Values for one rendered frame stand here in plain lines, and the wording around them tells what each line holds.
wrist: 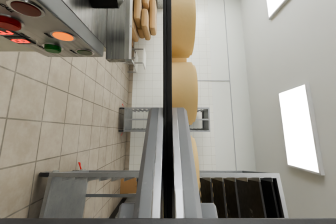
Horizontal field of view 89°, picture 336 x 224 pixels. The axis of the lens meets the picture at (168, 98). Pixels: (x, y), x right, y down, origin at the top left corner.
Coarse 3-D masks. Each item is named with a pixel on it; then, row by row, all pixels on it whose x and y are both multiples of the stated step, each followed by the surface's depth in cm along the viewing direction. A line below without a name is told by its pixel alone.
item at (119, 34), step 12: (108, 12) 45; (120, 12) 45; (108, 24) 45; (120, 24) 45; (108, 36) 44; (120, 36) 44; (108, 48) 44; (120, 48) 44; (108, 60) 45; (120, 60) 45; (132, 60) 45
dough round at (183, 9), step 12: (180, 0) 12; (192, 0) 12; (180, 12) 12; (192, 12) 12; (180, 24) 12; (192, 24) 12; (180, 36) 13; (192, 36) 13; (180, 48) 13; (192, 48) 14
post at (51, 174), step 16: (48, 176) 126; (64, 176) 126; (80, 176) 126; (96, 176) 126; (112, 176) 126; (128, 176) 126; (208, 176) 126; (224, 176) 126; (240, 176) 126; (256, 176) 126; (272, 176) 125
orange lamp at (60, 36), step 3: (54, 33) 29; (57, 33) 29; (60, 33) 29; (63, 33) 30; (54, 36) 31; (57, 36) 31; (60, 36) 31; (63, 36) 31; (66, 36) 31; (69, 36) 31; (60, 39) 32; (63, 39) 32; (66, 39) 32; (69, 39) 32; (72, 39) 32
